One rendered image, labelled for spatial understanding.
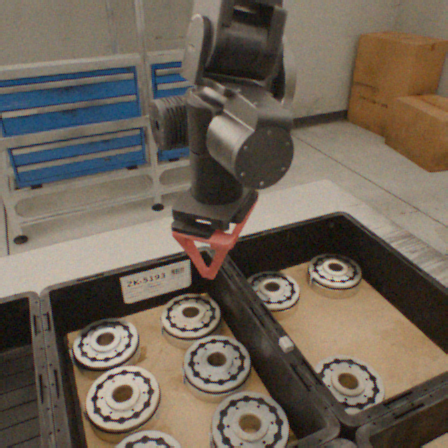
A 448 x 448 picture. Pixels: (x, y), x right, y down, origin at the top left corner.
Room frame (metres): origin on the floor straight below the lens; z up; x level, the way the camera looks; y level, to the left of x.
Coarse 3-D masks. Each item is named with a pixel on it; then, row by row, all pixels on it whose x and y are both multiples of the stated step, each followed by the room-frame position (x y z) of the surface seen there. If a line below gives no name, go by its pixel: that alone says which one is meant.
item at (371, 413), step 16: (288, 224) 0.69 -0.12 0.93; (304, 224) 0.69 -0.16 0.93; (240, 240) 0.64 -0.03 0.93; (384, 240) 0.63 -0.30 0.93; (400, 256) 0.59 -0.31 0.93; (240, 272) 0.54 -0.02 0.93; (416, 272) 0.54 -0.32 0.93; (256, 304) 0.47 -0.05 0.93; (288, 336) 0.40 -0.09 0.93; (304, 368) 0.35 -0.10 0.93; (320, 384) 0.33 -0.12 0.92; (416, 384) 0.32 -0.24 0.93; (432, 384) 0.32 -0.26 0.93; (336, 400) 0.30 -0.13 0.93; (384, 400) 0.30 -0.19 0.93; (400, 400) 0.30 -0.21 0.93; (336, 416) 0.28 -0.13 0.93; (352, 416) 0.28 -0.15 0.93; (368, 416) 0.28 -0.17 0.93; (352, 432) 0.27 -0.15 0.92
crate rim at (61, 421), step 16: (176, 256) 0.59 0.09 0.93; (112, 272) 0.54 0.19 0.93; (128, 272) 0.55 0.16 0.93; (224, 272) 0.54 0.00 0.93; (48, 288) 0.50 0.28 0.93; (64, 288) 0.51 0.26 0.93; (240, 288) 0.50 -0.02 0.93; (48, 304) 0.46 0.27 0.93; (48, 320) 0.44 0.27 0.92; (256, 320) 0.43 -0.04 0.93; (48, 336) 0.40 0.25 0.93; (272, 336) 0.40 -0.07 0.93; (48, 352) 0.37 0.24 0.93; (288, 352) 0.37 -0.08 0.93; (48, 368) 0.35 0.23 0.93; (288, 368) 0.35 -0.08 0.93; (304, 384) 0.33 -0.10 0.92; (64, 400) 0.30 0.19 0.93; (320, 400) 0.30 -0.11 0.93; (64, 416) 0.28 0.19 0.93; (320, 416) 0.28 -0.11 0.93; (64, 432) 0.26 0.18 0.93; (320, 432) 0.26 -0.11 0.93; (336, 432) 0.26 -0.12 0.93
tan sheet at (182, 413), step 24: (144, 312) 0.55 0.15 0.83; (72, 336) 0.49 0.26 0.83; (144, 336) 0.49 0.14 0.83; (144, 360) 0.44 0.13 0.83; (168, 360) 0.44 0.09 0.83; (168, 384) 0.40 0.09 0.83; (168, 408) 0.36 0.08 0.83; (192, 408) 0.36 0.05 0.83; (216, 408) 0.36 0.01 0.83; (168, 432) 0.32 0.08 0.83; (192, 432) 0.32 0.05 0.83
